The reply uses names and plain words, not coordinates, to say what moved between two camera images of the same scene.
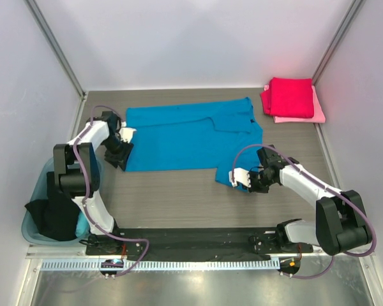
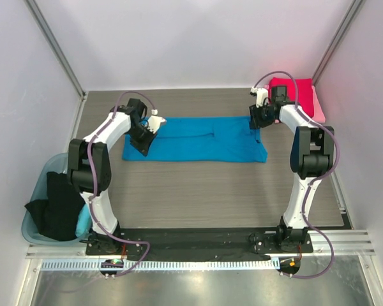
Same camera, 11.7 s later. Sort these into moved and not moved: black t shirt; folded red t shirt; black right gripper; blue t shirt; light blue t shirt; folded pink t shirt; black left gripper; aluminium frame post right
Moved: black left gripper; black right gripper; blue t shirt
Not moved: light blue t shirt; aluminium frame post right; black t shirt; folded red t shirt; folded pink t shirt
